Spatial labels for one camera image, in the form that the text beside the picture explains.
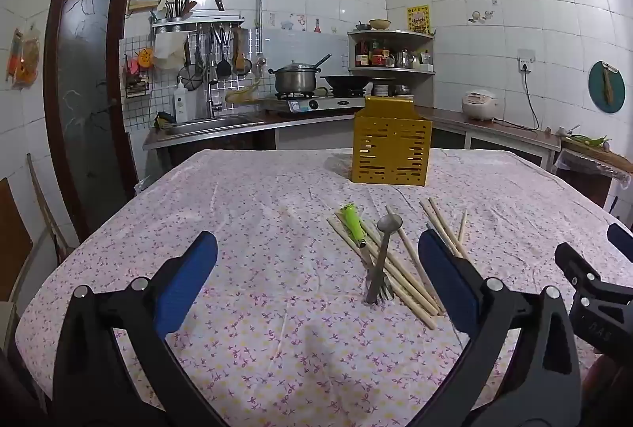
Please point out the yellow wall poster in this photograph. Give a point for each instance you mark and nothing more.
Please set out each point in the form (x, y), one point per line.
(418, 19)

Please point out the group of wooden chopsticks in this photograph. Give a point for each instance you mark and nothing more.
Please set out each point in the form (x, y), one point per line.
(415, 298)

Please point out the orange hanging bags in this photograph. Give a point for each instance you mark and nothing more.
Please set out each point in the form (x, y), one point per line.
(24, 58)

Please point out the steel cooking pot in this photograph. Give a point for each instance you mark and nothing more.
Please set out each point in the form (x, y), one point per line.
(295, 80)

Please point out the orange round holder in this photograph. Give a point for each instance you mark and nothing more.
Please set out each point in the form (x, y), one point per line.
(145, 57)

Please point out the cup of kitchen utensils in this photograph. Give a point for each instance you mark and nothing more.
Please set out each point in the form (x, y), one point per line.
(175, 11)

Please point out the corner shelf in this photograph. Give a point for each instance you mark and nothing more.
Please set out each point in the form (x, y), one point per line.
(395, 71)

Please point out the wooden cutting board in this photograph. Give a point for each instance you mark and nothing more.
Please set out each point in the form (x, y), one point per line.
(601, 155)

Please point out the floral tablecloth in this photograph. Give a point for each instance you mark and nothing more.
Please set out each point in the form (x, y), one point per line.
(247, 234)

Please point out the brown hanging wooden spatula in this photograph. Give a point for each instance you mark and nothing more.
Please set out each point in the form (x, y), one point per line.
(241, 58)

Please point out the yellow perforated utensil holder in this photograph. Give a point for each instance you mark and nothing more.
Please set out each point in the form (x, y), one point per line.
(390, 145)

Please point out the brown hanging utensil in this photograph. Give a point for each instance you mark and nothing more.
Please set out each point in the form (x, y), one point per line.
(608, 85)

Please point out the teal round board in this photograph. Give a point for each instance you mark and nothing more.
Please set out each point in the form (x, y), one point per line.
(596, 95)

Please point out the white soap bottle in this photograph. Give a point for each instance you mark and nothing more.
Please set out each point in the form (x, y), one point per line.
(181, 105)

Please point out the row of sauce jars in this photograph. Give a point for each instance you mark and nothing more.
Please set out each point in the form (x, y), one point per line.
(371, 56)

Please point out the beige bowl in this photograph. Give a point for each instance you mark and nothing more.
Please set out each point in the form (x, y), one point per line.
(380, 25)

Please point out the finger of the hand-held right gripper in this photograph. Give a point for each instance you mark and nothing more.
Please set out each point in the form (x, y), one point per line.
(576, 263)
(622, 235)

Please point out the beige wall control box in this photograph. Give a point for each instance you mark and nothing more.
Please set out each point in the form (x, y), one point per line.
(142, 1)

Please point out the steel kitchen sink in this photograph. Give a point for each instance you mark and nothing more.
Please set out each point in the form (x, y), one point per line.
(212, 126)

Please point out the metal faucet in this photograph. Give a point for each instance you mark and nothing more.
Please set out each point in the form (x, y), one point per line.
(210, 103)

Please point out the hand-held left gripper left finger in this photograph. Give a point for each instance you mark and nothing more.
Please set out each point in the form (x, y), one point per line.
(185, 278)

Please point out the gas stove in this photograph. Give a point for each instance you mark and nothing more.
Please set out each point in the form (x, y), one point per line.
(316, 104)

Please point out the black wok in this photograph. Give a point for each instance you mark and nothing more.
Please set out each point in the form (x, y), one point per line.
(346, 82)

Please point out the green peppers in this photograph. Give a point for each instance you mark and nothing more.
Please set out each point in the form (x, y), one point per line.
(591, 140)

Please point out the white hanging cloth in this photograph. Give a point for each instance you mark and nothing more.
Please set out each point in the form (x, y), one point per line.
(169, 51)

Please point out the wall socket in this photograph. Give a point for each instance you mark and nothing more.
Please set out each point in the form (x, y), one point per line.
(525, 63)

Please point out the metal kettle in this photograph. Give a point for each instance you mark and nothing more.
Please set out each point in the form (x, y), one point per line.
(404, 60)

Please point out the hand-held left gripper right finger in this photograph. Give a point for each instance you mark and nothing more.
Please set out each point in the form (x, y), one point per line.
(447, 281)

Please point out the white rice cooker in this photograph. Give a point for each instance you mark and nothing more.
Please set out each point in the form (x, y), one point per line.
(478, 106)

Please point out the white cup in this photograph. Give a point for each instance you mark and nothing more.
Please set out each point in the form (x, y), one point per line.
(564, 131)

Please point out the green yellow dish scrubber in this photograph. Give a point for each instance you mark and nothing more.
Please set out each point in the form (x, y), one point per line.
(164, 120)

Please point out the metal spoon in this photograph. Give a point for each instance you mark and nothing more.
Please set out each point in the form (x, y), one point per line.
(389, 224)

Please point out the metal wall rack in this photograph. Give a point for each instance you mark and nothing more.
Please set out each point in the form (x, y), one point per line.
(198, 22)

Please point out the wall hook decals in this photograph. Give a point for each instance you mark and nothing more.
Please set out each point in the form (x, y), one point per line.
(477, 16)

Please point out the brown frosted glass door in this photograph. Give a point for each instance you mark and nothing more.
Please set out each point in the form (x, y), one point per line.
(89, 85)

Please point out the black hanging spatula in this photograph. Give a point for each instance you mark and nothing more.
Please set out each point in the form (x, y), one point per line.
(223, 68)

